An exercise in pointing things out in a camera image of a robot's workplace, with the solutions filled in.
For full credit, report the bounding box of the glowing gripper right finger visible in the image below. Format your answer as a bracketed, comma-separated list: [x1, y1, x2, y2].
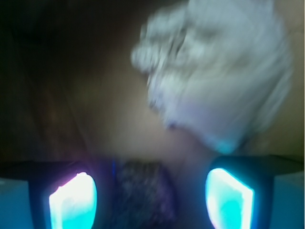
[202, 156, 277, 229]

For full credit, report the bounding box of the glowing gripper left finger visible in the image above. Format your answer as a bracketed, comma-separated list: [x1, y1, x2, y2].
[28, 164, 108, 229]

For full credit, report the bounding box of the dark brown rock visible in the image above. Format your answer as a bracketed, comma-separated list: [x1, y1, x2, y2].
[111, 160, 178, 229]

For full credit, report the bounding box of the crumpled white paper towel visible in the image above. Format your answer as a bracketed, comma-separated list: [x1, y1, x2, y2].
[131, 0, 293, 154]

